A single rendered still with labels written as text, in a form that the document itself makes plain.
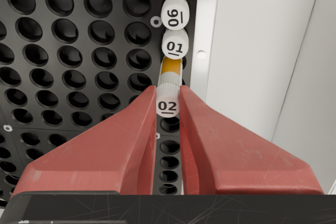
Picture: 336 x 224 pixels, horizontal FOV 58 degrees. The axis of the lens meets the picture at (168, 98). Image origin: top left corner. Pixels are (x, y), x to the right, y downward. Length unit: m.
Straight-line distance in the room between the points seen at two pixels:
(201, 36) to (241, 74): 0.05
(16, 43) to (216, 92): 0.15
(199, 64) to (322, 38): 0.08
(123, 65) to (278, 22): 0.12
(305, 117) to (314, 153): 0.03
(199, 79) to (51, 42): 0.11
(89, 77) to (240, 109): 0.14
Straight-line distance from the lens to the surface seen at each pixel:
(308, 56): 0.23
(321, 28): 0.21
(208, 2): 0.20
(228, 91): 0.25
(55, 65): 0.17
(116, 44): 0.16
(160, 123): 0.18
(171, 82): 0.15
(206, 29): 0.21
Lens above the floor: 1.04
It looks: 54 degrees down
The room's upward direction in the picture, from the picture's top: 175 degrees counter-clockwise
